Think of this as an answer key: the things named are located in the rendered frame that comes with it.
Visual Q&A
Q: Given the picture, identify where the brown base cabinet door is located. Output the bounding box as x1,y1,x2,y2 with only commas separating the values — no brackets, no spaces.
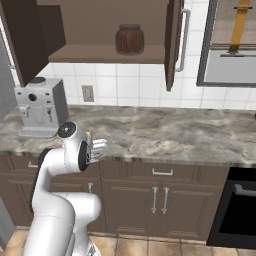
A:
109,185,162,236
159,185,218,238
0,176,107,233

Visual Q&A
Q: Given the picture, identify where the brown ribbed jar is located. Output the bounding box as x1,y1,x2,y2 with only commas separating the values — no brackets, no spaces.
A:
115,23,146,56

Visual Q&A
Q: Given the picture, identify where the brown drawer front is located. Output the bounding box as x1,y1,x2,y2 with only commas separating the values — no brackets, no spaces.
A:
123,161,198,184
9,154,102,179

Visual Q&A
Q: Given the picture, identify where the dark brown cabinet door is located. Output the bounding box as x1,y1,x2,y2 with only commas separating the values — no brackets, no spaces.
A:
0,0,67,88
163,0,186,92

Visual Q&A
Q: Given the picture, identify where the grey wall outlet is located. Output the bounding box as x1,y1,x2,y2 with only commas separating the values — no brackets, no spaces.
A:
81,84,96,103

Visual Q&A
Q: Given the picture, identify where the open brown wall cabinet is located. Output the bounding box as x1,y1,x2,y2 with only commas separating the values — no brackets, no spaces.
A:
35,0,168,65

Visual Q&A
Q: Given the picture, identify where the silver cabinet door handle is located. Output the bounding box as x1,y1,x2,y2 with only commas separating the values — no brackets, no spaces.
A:
175,8,192,74

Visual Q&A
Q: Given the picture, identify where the black oven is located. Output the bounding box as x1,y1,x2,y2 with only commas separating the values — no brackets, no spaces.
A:
206,165,256,251

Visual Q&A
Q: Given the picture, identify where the grey coffee machine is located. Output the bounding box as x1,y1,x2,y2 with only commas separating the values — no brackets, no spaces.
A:
13,76,70,140

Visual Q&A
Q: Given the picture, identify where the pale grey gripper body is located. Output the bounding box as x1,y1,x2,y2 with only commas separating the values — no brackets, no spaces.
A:
91,138,111,165

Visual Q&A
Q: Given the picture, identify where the grey oven handle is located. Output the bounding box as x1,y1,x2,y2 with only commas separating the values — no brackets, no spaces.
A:
233,183,256,198

